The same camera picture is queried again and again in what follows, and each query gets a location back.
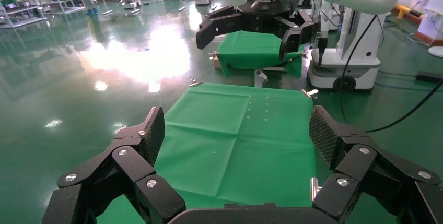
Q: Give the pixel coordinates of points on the silver metal cloth clip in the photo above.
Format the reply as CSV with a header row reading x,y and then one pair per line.
x,y
314,188
309,93
195,83
214,55

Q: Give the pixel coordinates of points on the yellow orange floor barrier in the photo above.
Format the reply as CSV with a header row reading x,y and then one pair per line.
x,y
401,9

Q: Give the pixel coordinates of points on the white round floor base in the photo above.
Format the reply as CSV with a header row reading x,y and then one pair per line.
x,y
436,52

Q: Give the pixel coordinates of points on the small green cloth covered table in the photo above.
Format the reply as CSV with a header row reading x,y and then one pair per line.
x,y
252,49

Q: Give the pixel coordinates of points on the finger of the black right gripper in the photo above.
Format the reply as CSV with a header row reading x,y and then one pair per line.
x,y
297,37
214,25

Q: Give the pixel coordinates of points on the black floor power box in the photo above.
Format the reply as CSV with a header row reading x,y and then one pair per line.
x,y
431,77

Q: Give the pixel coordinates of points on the green table cloth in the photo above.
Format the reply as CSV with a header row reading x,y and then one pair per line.
x,y
235,146

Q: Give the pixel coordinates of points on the white machine housing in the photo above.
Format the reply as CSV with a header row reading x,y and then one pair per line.
x,y
432,25

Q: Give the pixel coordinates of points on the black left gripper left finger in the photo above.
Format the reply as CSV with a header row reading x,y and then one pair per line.
x,y
104,174

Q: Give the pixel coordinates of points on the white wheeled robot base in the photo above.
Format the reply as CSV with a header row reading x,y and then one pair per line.
x,y
346,70

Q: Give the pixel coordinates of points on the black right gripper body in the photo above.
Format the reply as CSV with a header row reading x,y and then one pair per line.
x,y
273,4

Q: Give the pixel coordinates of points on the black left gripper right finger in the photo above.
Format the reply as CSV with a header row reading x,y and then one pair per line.
x,y
367,170

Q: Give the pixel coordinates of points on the white tube fitting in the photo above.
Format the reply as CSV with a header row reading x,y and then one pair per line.
x,y
260,77

